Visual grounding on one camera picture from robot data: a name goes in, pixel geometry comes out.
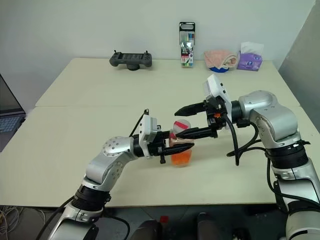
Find grey handheld controller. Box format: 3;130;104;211
108;49;154;72

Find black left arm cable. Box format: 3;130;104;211
127;108;150;138

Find blue bowl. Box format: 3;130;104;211
209;65;230;74

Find grey laptop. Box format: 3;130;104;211
0;73;27;134

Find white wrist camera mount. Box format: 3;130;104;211
138;115;161;159
201;74;233;126

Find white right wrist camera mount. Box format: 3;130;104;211
201;74;233;126

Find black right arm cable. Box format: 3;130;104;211
224;112;288;213

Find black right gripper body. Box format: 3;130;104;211
203;96;228;139

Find pink towel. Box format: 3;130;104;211
203;49;238;70

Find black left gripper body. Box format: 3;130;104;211
147;129;174;165

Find clear cup with orange liquid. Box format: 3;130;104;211
168;119;195;168

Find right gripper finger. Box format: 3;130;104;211
175;126;213;140
174;101;207;117

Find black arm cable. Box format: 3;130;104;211
127;108;150;138
224;112;288;213

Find marker pen pack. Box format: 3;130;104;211
178;21;197;68

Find dark rounded shape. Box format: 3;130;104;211
132;219;164;240

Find tangled grey floor cables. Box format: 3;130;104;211
0;204;27;240

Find purple tissue pack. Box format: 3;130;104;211
235;41;265;71

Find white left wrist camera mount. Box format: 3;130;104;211
138;115;161;159

